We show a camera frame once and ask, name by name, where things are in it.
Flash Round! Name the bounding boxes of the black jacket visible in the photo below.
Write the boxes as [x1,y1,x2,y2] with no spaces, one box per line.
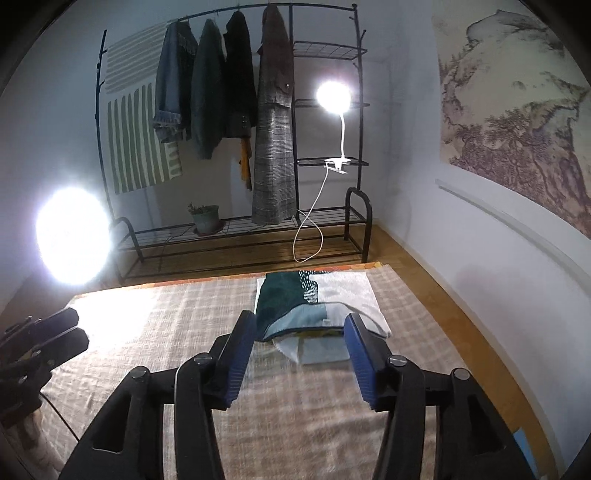
[223,10,258,139]

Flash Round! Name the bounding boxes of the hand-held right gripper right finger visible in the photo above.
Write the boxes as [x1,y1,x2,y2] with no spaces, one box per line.
[344,312,539,480]

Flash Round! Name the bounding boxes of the white lamp cable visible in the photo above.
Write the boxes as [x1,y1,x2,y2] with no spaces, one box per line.
[294,166,331,264]

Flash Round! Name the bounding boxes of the green striped white cloth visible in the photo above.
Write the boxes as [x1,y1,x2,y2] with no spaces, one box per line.
[102,23,183,195]

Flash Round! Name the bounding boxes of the white clip lamp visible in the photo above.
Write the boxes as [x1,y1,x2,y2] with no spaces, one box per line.
[315,80,352,175]

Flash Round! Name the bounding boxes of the green and white printed garment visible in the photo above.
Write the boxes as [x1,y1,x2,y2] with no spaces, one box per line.
[255,271,393,365]

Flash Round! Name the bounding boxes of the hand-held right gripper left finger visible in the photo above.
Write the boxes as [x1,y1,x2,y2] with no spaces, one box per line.
[58,310,258,480]

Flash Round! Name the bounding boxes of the black metal clothes rack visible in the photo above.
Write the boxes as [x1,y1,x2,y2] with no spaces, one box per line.
[95,2,374,284]

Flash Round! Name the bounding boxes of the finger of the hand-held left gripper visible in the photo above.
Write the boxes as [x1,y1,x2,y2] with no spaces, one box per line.
[0,307,80,356]
[9,327,90,377]

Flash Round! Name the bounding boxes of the beige plaid blanket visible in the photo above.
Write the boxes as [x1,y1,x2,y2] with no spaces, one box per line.
[39,261,527,480]

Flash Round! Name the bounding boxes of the grey plaid long coat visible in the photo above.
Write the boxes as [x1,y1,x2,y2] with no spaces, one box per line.
[250,4,296,226]

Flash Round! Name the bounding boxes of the dark green jacket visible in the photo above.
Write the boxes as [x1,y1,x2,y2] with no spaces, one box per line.
[189,18,227,161]

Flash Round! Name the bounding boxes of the blue sheet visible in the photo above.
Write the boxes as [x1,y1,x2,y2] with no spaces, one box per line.
[512,427,540,480]

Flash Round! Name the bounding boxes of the potted plant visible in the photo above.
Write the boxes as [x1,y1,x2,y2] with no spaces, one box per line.
[187,202,221,236]

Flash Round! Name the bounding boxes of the landscape wall poster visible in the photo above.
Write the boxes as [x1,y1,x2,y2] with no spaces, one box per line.
[431,0,591,232]

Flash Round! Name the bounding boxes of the person's left forearm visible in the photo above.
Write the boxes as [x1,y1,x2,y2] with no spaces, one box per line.
[9,406,47,462]

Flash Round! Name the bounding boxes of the bright round floor lamp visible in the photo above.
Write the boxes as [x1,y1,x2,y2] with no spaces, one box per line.
[36,187,112,284]

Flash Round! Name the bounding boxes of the yellow scarf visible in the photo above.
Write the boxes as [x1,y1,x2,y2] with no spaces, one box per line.
[238,136,253,192]

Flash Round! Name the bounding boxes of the blue denim jacket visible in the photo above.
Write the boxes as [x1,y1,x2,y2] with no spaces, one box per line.
[153,19,199,145]

